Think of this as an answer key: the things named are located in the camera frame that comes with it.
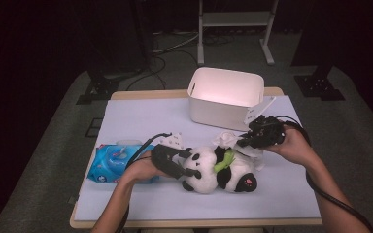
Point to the blue wet wipes pack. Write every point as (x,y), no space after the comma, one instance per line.
(110,161)

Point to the white metal stand frame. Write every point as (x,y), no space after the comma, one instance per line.
(233,18)

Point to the wooden table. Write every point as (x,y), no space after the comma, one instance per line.
(149,94)

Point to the black stand base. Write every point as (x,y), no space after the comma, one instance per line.
(319,87)
(98,89)

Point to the white table mat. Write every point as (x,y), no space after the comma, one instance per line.
(142,116)

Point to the person's left hand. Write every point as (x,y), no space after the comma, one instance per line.
(142,170)

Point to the black floor socket plate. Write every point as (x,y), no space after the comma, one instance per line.
(94,127)

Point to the white plastic storage bin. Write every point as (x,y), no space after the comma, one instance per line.
(223,113)

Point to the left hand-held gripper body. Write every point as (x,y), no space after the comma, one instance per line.
(162,158)

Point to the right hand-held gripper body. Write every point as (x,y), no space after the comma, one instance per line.
(267,132)

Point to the panda plush toy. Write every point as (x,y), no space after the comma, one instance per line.
(204,165)

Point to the person's right hand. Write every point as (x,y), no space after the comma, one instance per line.
(296,147)

